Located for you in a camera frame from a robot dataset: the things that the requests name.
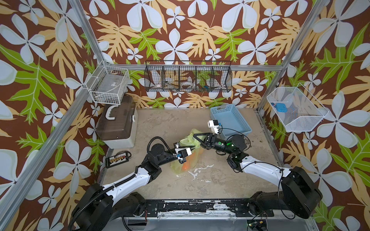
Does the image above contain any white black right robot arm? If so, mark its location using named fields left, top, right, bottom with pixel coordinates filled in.
left=193, top=133, right=323, bottom=219

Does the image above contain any aluminium frame post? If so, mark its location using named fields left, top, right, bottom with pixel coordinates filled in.
left=68, top=0, right=106, bottom=64
left=256, top=0, right=328, bottom=113

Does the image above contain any aluminium frame post right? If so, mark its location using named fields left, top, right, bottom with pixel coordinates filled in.
left=256, top=0, right=328, bottom=113

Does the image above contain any black tray with orange parts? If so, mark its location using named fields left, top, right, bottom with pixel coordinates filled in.
left=106, top=150, right=132, bottom=168

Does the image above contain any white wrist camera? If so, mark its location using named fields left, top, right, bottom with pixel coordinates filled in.
left=174, top=142, right=193, bottom=164
left=208, top=120, right=222, bottom=135

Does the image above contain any green avocado-print plastic bag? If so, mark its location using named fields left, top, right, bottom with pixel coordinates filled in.
left=170, top=128, right=204, bottom=175

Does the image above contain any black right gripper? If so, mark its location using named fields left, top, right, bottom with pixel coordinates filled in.
left=195, top=134, right=236, bottom=157

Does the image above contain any black wire basket centre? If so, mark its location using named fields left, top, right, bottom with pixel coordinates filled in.
left=144, top=60, right=233, bottom=92

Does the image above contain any aluminium frame post left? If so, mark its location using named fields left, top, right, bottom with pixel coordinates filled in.
left=68, top=0, right=106, bottom=64

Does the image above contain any white wire basket left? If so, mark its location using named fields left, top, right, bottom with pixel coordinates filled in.
left=86, top=65, right=130, bottom=105

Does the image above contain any blue small object in basket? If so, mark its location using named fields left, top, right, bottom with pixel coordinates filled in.
left=271, top=103, right=288, bottom=113

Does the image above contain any small black electronics board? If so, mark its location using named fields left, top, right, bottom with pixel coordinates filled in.
left=247, top=220, right=267, bottom=231

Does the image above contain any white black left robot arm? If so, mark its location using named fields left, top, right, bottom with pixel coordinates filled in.
left=67, top=136, right=196, bottom=231

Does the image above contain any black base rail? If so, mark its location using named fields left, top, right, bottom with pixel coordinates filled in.
left=123, top=198, right=274, bottom=217

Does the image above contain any brown lidded storage box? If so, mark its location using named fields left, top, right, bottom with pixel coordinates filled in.
left=96, top=95, right=138, bottom=149

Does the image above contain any white mesh basket right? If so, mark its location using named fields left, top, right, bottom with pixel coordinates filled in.
left=267, top=84, right=329, bottom=133

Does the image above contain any wrinkled orange back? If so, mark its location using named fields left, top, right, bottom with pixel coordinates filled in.
left=182, top=160, right=193, bottom=171

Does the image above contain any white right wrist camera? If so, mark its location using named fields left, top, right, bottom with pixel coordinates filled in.
left=208, top=120, right=222, bottom=135

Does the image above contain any light blue perforated plastic basket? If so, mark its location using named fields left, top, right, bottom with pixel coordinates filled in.
left=210, top=104, right=252, bottom=140

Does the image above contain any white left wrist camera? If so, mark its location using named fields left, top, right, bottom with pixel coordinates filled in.
left=174, top=142, right=193, bottom=164

